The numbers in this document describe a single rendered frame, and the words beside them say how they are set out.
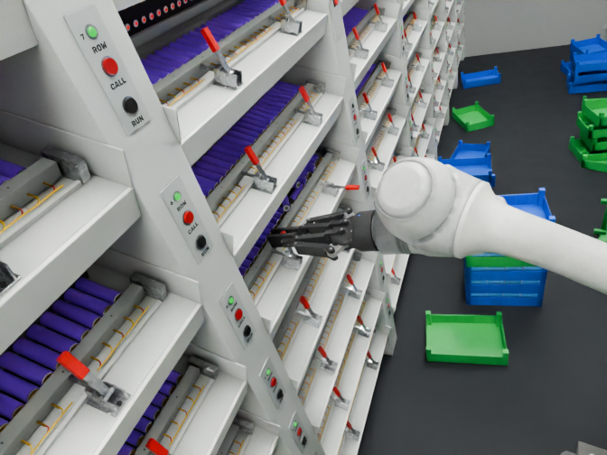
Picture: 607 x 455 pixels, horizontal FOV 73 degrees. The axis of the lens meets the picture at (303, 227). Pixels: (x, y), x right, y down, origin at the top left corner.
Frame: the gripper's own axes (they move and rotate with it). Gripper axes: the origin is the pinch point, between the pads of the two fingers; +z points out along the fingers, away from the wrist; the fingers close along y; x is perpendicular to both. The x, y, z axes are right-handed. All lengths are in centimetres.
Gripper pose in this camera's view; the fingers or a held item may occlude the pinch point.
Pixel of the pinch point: (285, 236)
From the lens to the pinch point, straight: 84.5
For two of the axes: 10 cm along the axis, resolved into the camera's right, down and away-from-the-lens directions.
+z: -8.5, 0.7, 5.1
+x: -3.8, -7.7, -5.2
